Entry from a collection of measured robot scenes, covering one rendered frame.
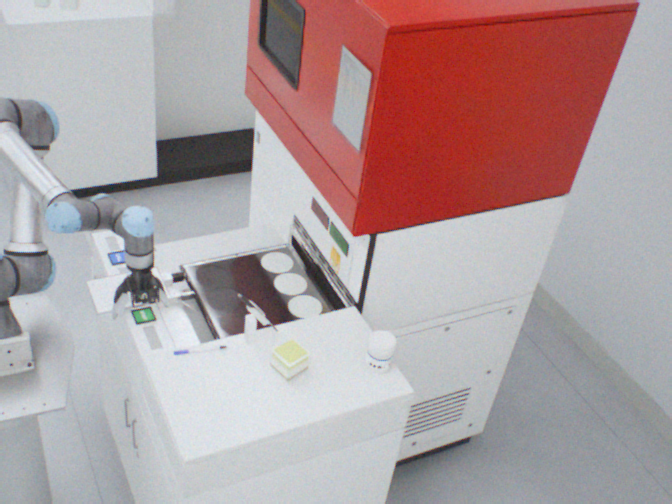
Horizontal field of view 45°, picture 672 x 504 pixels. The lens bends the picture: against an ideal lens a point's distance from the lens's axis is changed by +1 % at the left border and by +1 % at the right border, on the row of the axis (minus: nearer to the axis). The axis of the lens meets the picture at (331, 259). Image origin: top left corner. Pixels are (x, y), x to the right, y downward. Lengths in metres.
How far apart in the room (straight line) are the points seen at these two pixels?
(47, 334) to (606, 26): 1.73
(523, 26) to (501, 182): 0.47
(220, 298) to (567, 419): 1.74
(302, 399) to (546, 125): 0.99
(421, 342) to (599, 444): 1.17
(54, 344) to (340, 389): 0.83
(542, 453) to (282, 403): 1.60
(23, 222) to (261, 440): 0.91
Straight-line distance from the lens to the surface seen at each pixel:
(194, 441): 1.97
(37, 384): 2.32
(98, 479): 3.11
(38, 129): 2.33
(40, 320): 2.49
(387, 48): 1.87
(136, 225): 2.03
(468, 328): 2.71
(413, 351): 2.63
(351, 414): 2.07
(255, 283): 2.46
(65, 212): 2.01
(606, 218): 3.63
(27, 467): 2.66
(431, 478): 3.20
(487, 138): 2.20
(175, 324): 2.35
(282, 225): 2.74
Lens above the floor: 2.52
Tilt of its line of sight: 39 degrees down
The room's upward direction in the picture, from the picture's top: 9 degrees clockwise
